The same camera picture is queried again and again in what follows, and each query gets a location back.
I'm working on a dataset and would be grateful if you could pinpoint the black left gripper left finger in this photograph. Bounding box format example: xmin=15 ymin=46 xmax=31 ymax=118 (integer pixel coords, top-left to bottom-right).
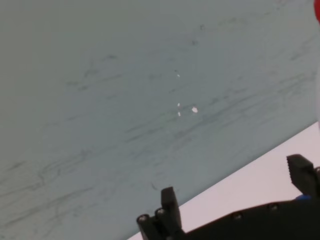
xmin=135 ymin=185 xmax=185 ymax=240

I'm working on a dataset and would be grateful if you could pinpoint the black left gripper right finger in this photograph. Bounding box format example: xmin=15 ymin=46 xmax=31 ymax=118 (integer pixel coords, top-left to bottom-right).
xmin=285 ymin=153 xmax=320 ymax=199

